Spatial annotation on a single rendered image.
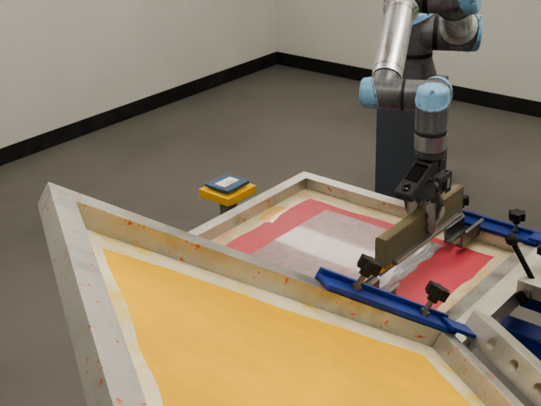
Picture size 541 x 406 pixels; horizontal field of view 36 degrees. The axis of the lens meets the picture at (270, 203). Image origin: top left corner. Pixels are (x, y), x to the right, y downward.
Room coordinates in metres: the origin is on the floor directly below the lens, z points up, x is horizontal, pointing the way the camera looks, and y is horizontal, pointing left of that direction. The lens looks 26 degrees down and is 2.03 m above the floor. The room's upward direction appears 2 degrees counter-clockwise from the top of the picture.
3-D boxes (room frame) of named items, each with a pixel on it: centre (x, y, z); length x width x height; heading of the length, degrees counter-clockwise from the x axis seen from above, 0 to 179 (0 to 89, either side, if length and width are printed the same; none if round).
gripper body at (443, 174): (1.80, -0.38, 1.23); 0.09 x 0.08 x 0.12; 139
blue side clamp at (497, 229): (1.96, -0.58, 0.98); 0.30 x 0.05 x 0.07; 49
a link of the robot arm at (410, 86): (1.90, -0.39, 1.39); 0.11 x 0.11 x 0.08; 73
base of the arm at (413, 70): (2.62, -0.48, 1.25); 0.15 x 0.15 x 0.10
